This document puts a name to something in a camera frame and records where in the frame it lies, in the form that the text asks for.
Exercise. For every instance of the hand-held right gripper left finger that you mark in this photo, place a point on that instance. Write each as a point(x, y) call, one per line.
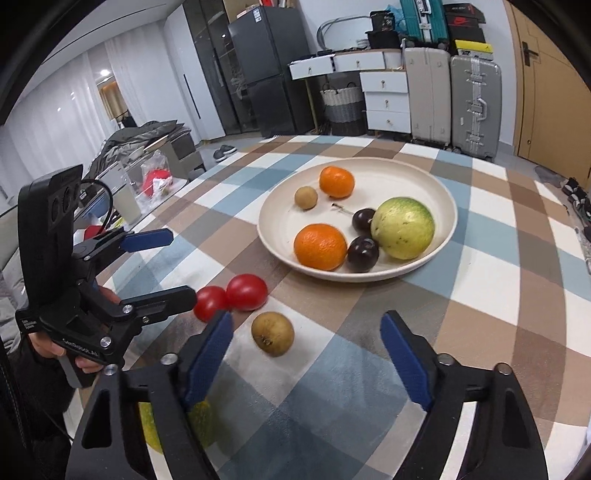
point(210, 364)

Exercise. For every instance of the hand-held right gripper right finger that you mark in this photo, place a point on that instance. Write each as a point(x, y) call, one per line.
point(406, 362)

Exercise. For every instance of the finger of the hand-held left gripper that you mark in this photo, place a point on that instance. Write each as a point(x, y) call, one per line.
point(166, 297)
point(147, 240)

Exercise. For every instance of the red tomato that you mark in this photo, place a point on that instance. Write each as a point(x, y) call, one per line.
point(247, 290)
point(208, 303)

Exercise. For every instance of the yellow-green round fruit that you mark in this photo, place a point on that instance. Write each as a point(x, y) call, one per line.
point(204, 427)

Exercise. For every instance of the brown fruit with dark calyx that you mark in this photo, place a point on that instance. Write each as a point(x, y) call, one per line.
point(272, 333)

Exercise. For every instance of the dark purple plum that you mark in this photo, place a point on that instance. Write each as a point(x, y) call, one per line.
point(362, 254)
point(363, 220)

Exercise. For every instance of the green speckled round fruit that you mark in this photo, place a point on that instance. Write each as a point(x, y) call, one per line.
point(402, 227)

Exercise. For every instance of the orange tangerine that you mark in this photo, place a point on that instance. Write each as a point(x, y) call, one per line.
point(337, 181)
point(320, 247)

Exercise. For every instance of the smooth brown round fruit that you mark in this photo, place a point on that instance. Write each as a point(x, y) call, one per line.
point(306, 197)

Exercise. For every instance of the cream round plate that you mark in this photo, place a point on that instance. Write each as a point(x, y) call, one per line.
point(406, 180)

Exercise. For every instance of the person's left forearm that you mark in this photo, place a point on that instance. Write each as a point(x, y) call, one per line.
point(32, 415)

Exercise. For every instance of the person's left hand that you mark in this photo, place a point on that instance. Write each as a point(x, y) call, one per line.
point(87, 367)

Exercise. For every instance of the red plastic bag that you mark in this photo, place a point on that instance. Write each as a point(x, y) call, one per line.
point(154, 181)

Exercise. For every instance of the grey side cabinet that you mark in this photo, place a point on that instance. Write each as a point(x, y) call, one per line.
point(187, 157)

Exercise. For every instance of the dark jacket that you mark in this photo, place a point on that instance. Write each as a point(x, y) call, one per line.
point(138, 138)

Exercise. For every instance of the grey slippers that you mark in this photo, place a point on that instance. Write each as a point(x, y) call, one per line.
point(225, 153)

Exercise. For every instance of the white curtain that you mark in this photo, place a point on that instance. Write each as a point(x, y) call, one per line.
point(60, 110)

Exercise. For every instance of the small fruit stem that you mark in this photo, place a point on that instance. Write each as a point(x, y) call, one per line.
point(340, 208)

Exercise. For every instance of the dark glass cabinet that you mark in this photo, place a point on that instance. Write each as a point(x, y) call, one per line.
point(207, 69)

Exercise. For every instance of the dark grey refrigerator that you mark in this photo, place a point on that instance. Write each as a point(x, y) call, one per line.
point(270, 74)

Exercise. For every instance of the woven laundry basket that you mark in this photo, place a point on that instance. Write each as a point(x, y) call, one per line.
point(344, 110)

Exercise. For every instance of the dark shoes by door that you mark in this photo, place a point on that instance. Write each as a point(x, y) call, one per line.
point(572, 189)

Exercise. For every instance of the white drawer desk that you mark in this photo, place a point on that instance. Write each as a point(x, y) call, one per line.
point(385, 101)

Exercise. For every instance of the silver suitcase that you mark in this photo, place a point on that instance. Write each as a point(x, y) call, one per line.
point(475, 106)

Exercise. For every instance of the beige suitcase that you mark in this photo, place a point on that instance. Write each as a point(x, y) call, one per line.
point(427, 97)

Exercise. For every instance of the silver metal hoop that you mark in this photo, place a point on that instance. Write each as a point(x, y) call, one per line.
point(325, 25)

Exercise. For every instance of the wooden door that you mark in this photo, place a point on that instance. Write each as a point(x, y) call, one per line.
point(549, 92)

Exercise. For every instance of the black case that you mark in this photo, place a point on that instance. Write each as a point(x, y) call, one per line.
point(383, 39)

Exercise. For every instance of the yellow and black shoebox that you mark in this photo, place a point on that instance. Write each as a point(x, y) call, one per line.
point(473, 48)

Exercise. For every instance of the small black box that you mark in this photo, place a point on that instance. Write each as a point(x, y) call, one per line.
point(382, 21)

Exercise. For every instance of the blue plastic bag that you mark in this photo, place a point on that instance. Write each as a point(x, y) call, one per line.
point(396, 16)

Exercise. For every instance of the plain black shoebox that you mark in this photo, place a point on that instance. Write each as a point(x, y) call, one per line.
point(465, 32)

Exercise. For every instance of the teal suitcase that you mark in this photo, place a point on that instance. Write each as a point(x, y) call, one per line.
point(422, 23)

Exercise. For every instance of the black shoebox with red logo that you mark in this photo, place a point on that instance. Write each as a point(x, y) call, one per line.
point(464, 13)

